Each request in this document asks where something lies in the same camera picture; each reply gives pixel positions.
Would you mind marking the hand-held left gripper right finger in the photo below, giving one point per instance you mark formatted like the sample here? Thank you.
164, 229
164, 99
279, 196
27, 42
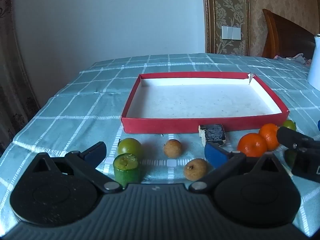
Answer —
215, 155

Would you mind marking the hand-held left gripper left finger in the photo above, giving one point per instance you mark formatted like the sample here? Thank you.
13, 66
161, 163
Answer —
96, 152

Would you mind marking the green tomato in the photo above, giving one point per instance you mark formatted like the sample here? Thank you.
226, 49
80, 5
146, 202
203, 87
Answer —
288, 124
130, 146

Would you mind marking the dark eggplant piece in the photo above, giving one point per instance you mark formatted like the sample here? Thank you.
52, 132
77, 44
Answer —
213, 133

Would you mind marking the brown longan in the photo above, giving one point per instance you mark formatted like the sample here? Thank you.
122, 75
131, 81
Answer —
195, 169
172, 148

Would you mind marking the mandarin orange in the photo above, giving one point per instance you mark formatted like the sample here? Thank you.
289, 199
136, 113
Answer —
251, 145
268, 135

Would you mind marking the red cardboard box tray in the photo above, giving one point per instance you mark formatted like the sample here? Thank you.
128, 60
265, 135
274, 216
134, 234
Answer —
200, 100

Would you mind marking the green checked tablecloth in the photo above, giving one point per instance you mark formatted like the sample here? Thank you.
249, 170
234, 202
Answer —
75, 110

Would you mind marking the white jug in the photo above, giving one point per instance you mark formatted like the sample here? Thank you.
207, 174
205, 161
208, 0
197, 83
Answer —
315, 62

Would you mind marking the pink cloth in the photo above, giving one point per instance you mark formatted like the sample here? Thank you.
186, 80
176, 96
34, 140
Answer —
297, 57

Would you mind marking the brown wooden headboard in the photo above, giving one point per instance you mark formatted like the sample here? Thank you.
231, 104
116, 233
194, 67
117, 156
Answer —
287, 37

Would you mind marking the gold framed wallpaper panel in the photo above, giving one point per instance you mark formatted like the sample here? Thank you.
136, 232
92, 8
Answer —
228, 5

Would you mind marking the white wall light switch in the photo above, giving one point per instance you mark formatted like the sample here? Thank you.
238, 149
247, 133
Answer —
231, 33

